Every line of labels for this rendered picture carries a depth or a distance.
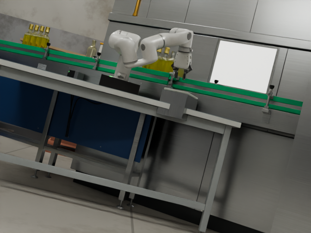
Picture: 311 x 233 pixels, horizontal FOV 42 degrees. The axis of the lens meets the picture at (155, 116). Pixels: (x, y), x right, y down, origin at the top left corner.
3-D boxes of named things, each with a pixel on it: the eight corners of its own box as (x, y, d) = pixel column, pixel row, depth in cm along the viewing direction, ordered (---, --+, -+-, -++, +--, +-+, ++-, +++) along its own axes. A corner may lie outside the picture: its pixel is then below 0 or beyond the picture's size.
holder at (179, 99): (197, 113, 268) (200, 101, 268) (184, 107, 243) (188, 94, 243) (173, 107, 275) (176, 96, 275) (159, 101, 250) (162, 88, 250)
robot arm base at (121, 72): (129, 82, 245) (136, 58, 246) (109, 76, 245) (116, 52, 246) (129, 85, 261) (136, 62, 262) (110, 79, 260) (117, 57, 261)
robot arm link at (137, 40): (134, 58, 250) (141, 33, 251) (114, 52, 251) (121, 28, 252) (136, 61, 260) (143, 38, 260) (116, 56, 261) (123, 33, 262)
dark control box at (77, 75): (81, 85, 293) (84, 73, 293) (75, 82, 286) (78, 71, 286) (72, 82, 296) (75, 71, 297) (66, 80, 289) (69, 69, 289)
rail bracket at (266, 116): (269, 124, 252) (277, 89, 253) (265, 120, 237) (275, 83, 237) (261, 122, 254) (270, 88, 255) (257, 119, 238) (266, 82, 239)
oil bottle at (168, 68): (169, 88, 287) (177, 59, 288) (167, 87, 282) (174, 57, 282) (162, 87, 289) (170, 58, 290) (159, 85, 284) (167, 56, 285)
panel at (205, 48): (268, 96, 273) (280, 48, 274) (267, 95, 270) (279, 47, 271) (149, 72, 308) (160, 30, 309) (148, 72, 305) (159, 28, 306)
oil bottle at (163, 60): (162, 87, 290) (170, 58, 290) (159, 85, 284) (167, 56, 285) (155, 85, 292) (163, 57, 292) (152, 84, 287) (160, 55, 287)
